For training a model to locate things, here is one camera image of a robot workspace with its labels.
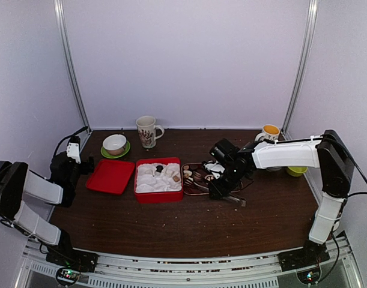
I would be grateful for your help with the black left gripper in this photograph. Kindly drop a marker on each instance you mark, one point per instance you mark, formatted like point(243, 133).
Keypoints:
point(90, 167)

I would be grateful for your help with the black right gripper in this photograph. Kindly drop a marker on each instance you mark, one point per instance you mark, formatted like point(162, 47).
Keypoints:
point(219, 190)

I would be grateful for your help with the red tin lid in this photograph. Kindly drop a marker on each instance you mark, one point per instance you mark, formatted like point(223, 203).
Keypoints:
point(111, 176)

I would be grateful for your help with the metal serving tongs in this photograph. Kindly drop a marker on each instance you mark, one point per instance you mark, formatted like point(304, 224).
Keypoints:
point(198, 185)

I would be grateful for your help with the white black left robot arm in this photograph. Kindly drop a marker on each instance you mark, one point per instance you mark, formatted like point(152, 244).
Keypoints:
point(18, 182)

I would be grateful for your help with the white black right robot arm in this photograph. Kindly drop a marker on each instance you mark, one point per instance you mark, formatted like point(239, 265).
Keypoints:
point(326, 152)

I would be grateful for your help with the white ceramic bowl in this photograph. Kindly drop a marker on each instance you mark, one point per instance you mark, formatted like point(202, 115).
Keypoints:
point(115, 144)

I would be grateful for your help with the blue lined ceramic bowl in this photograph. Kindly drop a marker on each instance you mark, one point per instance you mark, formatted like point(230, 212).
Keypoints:
point(274, 169)

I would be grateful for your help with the green saucer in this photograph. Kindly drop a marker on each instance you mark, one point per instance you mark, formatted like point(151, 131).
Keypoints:
point(105, 153)

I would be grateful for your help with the flower pattern mug yellow inside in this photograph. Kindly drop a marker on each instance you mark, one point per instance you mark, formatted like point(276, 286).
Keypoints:
point(269, 132)

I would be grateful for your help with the dark red lacquer tray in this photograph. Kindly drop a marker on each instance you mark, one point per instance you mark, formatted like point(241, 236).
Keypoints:
point(198, 168)

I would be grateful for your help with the lime green plastic bowl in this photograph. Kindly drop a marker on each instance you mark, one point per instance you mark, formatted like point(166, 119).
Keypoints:
point(296, 171)

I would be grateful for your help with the white paper liners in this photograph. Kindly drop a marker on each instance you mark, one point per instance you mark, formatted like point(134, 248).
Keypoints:
point(148, 182)

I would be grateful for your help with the tall coral pattern mug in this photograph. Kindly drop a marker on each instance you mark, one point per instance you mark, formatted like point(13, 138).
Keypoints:
point(149, 131)

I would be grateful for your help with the red tin box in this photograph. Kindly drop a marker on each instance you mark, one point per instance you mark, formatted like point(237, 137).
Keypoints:
point(171, 196)

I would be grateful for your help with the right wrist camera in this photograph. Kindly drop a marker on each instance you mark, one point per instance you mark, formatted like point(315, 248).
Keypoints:
point(213, 168)

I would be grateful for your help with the aluminium front rail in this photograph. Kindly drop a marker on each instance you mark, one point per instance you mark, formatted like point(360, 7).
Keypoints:
point(255, 270)

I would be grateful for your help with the aluminium left corner post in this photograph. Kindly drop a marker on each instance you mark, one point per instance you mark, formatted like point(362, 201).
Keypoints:
point(62, 26)

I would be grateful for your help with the aluminium corner post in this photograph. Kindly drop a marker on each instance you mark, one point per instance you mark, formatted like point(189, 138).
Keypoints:
point(303, 61)
point(62, 26)

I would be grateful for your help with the aluminium right corner post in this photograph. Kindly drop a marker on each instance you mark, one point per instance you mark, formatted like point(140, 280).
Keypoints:
point(303, 61)

